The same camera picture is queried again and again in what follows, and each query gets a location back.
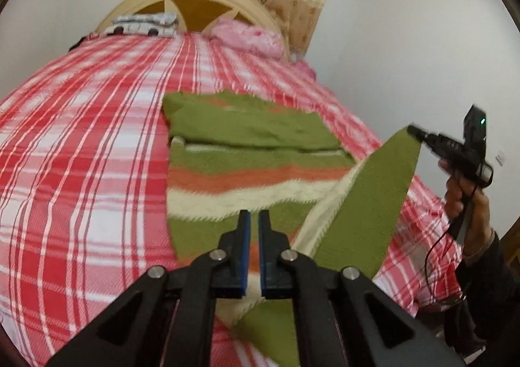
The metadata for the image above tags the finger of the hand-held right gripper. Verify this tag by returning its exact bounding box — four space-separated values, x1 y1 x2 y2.
407 125 434 147

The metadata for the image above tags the bed with red plaid sheet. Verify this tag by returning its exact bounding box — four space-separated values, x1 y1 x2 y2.
0 32 464 367

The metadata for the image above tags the dark object beside bed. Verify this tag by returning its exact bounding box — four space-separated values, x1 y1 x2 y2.
67 34 99 52

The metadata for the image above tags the cream wooden headboard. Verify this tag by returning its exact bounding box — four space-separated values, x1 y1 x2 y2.
95 0 294 64

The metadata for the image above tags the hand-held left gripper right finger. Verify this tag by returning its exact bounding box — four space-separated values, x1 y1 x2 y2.
259 210 465 367

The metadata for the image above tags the pink cloth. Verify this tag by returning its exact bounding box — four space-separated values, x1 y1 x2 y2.
294 60 318 82

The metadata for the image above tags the pink pillow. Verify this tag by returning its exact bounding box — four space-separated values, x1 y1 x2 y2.
209 18 285 60

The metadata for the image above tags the person's right hand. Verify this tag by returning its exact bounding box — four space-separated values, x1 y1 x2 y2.
438 160 495 257

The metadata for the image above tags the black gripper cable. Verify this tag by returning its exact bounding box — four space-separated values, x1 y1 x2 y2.
423 225 469 308

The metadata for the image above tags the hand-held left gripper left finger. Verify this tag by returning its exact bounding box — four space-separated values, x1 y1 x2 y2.
48 210 251 367

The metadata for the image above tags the person's right forearm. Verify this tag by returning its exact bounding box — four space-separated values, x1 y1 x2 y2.
444 229 520 356

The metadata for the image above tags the green striped knit sweater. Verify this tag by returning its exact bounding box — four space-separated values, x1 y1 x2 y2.
162 91 423 367

